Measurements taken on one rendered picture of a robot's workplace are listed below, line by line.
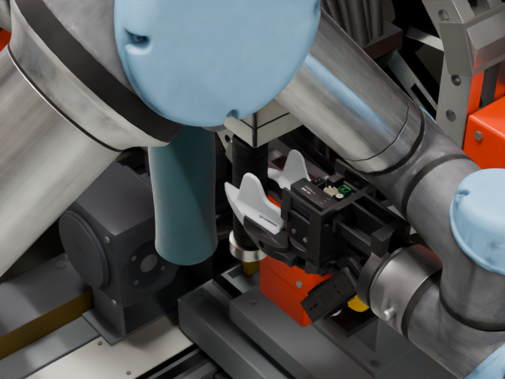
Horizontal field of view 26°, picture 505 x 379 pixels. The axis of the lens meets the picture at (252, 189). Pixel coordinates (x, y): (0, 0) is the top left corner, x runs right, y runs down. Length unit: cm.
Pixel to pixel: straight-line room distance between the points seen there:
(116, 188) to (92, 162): 121
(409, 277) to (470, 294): 9
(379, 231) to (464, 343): 13
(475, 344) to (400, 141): 17
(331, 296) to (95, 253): 78
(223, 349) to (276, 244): 86
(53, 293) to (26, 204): 144
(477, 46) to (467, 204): 30
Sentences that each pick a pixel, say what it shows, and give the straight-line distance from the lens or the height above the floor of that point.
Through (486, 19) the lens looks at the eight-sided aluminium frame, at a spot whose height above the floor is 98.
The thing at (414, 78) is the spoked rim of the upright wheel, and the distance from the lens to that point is 134.
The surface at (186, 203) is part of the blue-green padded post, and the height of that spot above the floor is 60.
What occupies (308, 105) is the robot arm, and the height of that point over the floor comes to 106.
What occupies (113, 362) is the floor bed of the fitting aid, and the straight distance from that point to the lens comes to 197.
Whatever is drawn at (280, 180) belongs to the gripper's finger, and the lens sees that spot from 111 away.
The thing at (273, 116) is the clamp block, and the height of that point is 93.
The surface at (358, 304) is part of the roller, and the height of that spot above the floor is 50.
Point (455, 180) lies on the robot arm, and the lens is 89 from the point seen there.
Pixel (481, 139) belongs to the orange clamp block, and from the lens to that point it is 114.
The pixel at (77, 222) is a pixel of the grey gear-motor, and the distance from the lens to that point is 178.
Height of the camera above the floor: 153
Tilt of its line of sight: 39 degrees down
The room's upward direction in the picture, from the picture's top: straight up
